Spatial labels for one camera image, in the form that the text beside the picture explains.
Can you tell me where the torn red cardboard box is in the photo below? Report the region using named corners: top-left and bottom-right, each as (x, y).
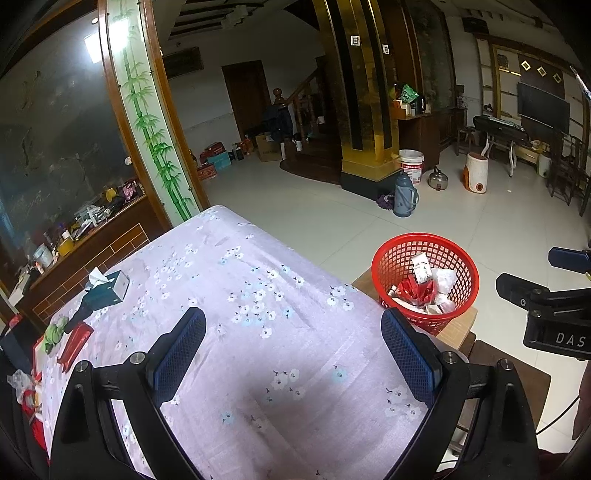
top-left (397, 277), bottom-right (437, 308)

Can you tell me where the wooden staircase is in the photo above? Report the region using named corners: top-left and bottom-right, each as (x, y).
top-left (272, 69), bottom-right (342, 185)

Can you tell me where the bamboo painted pillar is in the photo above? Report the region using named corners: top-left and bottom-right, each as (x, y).
top-left (97, 0), bottom-right (211, 227)

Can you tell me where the red mesh plastic basket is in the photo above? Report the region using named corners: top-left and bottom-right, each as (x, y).
top-left (372, 233), bottom-right (480, 337)

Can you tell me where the keyboard on white stand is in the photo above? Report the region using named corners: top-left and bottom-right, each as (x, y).
top-left (473, 115), bottom-right (529, 178)

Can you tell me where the black television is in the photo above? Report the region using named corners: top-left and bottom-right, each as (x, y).
top-left (516, 82), bottom-right (571, 134)

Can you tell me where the white plastic bucket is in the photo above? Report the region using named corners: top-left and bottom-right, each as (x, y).
top-left (398, 149), bottom-right (424, 185)

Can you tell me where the teal tissue box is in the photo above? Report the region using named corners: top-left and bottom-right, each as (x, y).
top-left (82, 267), bottom-right (129, 305)

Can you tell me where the framed wall picture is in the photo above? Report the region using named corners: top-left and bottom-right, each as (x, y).
top-left (161, 46), bottom-right (204, 81)

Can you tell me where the golden black pillar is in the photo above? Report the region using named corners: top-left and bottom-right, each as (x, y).
top-left (314, 0), bottom-right (402, 195)

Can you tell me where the long red packet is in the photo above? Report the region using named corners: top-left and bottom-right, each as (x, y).
top-left (58, 322), bottom-right (93, 367)

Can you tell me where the wooden door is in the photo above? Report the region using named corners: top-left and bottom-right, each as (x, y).
top-left (222, 60), bottom-right (273, 139)

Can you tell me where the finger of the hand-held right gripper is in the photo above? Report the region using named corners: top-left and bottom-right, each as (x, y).
top-left (496, 272), bottom-right (552, 317)
top-left (549, 247), bottom-right (591, 271)

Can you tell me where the green cloth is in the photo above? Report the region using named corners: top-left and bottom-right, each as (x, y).
top-left (44, 320), bottom-right (70, 356)

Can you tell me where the white green medicine box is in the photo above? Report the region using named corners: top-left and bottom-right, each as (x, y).
top-left (412, 253), bottom-right (432, 283)

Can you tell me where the wooden chair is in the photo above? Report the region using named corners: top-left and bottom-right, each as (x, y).
top-left (549, 134), bottom-right (591, 215)

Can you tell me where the white orange cylindrical heater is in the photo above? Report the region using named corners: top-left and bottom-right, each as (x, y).
top-left (463, 152), bottom-right (489, 193)

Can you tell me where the wooden side table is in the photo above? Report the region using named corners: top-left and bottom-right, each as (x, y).
top-left (390, 83), bottom-right (441, 171)

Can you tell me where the brown cardboard box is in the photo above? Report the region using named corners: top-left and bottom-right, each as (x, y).
top-left (255, 133), bottom-right (283, 162)

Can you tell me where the dark flat object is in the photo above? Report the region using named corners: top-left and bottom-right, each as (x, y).
top-left (65, 295), bottom-right (109, 334)

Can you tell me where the blue thermos flask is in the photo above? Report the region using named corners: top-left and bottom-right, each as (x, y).
top-left (392, 171), bottom-right (420, 217)

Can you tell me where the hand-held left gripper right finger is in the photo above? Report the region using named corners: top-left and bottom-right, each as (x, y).
top-left (381, 308), bottom-right (541, 480)

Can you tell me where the dark blue bag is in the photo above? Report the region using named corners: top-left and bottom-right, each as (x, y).
top-left (0, 318), bottom-right (33, 365)

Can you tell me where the purple floral tablecloth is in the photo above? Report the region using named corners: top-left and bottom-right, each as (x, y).
top-left (32, 204), bottom-right (444, 480)

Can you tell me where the wooden sideboard cabinet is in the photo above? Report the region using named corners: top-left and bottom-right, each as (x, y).
top-left (0, 194), bottom-right (167, 333)

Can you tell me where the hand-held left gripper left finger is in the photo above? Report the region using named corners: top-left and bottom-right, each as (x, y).
top-left (48, 307), bottom-right (207, 480)

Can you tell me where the red gift box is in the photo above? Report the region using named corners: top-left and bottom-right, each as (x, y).
top-left (198, 142), bottom-right (227, 181)

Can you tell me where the clear plastic bag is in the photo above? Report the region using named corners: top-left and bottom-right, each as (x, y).
top-left (7, 369), bottom-right (35, 402)

